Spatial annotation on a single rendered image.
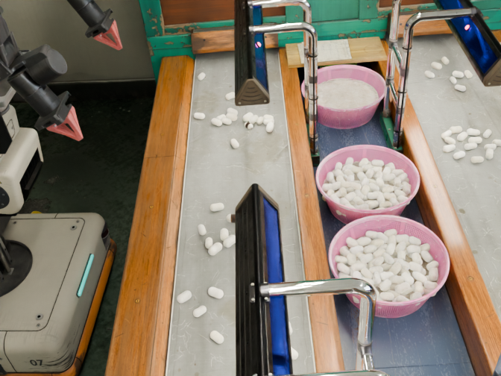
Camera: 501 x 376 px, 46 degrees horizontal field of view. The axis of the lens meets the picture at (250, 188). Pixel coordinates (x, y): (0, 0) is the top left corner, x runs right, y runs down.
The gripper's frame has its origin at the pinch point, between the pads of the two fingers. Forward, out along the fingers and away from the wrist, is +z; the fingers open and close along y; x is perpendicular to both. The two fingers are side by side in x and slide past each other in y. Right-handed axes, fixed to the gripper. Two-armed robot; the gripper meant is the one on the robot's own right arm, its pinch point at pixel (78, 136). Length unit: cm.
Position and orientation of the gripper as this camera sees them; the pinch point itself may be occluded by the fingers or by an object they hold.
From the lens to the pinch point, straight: 145.4
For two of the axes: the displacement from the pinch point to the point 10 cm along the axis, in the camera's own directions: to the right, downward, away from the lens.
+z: 5.2, 6.6, 5.4
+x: -8.5, 3.7, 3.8
